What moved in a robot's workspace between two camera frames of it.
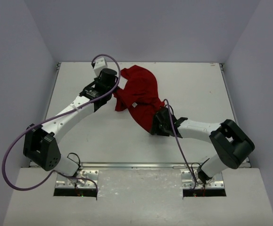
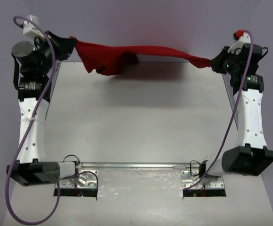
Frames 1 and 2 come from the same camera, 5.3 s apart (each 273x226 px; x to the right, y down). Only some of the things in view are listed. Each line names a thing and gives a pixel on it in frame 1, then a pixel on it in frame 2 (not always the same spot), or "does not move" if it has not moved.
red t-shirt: x=139 y=94 to x=108 y=59
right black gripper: x=155 y=129 to x=216 y=63
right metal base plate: x=190 y=179 does not move
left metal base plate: x=63 y=182 does not move
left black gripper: x=114 y=87 to x=58 y=44
